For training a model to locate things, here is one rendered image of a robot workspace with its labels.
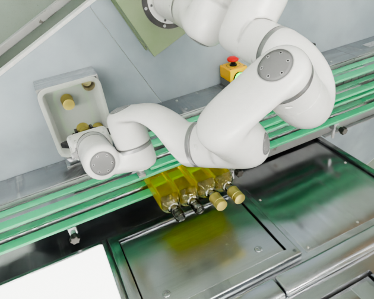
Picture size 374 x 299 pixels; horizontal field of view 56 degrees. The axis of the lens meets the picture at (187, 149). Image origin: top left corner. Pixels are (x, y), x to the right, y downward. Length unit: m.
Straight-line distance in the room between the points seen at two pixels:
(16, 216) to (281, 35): 0.83
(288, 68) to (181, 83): 0.76
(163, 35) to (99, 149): 0.47
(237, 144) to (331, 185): 0.84
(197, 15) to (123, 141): 0.29
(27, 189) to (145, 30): 0.58
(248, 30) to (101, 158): 0.37
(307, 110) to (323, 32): 0.99
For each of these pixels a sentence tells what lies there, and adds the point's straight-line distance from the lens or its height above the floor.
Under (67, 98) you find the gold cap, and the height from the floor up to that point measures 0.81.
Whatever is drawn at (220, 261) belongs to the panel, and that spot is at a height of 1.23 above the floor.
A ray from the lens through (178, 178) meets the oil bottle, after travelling 1.05.
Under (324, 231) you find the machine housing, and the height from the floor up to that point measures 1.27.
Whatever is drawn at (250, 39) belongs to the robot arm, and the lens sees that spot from 0.65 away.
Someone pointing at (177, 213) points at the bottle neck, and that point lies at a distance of 0.96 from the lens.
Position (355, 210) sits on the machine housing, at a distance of 1.24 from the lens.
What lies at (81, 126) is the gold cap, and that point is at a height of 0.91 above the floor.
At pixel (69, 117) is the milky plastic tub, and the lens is 1.13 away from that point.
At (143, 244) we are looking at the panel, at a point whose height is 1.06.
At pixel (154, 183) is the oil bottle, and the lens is 1.05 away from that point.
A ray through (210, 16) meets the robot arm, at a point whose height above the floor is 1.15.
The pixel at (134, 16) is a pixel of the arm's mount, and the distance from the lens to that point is 1.02.
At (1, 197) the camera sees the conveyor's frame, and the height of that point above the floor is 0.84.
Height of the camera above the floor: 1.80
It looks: 51 degrees down
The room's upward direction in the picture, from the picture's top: 138 degrees clockwise
